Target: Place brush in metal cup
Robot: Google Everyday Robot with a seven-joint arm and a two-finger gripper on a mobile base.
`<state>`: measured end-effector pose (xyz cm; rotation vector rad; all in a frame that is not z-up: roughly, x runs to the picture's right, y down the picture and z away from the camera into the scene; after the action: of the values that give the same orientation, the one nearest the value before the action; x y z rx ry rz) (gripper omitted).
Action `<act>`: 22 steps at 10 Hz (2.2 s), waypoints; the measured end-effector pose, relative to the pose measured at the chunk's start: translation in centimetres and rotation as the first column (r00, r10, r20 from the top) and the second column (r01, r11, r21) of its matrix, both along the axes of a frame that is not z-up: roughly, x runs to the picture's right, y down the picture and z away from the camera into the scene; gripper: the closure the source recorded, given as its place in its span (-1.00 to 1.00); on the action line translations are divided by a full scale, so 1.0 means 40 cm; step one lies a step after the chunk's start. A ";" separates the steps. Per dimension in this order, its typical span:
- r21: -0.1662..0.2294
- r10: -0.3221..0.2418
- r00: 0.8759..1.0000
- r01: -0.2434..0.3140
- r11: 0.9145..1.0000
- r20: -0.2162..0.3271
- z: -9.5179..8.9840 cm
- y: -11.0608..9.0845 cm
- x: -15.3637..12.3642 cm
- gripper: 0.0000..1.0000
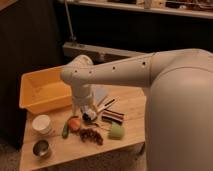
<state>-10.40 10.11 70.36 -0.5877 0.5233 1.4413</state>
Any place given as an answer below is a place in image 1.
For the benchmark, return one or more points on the metal cup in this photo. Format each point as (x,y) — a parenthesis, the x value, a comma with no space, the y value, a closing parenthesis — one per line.
(41,149)

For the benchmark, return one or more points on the blue cloth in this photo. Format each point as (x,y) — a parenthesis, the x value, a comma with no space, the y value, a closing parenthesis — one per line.
(100,93)

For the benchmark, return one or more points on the orange carrot toy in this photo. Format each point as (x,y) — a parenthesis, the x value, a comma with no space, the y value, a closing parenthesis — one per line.
(74,124)

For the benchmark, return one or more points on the brown striped block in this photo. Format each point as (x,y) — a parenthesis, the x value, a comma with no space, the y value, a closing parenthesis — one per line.
(111,116)

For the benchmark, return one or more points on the grey metal pole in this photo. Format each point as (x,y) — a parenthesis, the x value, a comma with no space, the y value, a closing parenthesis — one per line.
(72,36)

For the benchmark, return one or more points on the green sponge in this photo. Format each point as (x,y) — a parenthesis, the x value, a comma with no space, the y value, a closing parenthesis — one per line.
(116,131)

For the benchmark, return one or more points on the grey metal rail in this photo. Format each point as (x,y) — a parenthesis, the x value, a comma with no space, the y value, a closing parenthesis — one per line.
(97,53)

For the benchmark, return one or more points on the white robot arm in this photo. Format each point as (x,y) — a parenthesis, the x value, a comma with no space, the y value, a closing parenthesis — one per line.
(179,106)

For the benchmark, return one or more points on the green cucumber toy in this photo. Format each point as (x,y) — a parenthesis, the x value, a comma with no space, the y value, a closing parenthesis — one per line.
(65,131)

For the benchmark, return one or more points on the brown grape bunch toy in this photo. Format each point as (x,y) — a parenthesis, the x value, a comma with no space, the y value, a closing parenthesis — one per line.
(91,135)

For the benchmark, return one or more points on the white paper cup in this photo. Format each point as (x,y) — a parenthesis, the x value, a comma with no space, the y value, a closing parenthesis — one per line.
(42,124)

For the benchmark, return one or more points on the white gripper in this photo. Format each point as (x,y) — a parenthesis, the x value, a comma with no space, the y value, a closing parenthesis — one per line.
(77,103)

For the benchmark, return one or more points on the yellow plastic bin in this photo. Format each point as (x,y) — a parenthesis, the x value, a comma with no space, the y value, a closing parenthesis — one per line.
(43,91)

